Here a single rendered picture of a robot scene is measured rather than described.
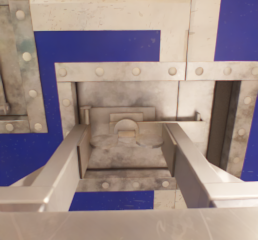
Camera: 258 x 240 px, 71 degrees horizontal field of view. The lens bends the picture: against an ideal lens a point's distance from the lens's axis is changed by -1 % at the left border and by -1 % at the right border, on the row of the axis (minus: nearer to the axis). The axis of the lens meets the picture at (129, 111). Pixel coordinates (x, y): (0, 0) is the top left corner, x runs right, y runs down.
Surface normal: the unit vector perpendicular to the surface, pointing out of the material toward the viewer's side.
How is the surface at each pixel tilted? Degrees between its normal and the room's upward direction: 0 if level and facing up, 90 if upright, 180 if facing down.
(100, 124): 90
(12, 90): 90
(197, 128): 90
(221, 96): 90
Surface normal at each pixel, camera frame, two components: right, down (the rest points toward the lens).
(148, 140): 0.00, -0.96
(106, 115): 0.02, 0.29
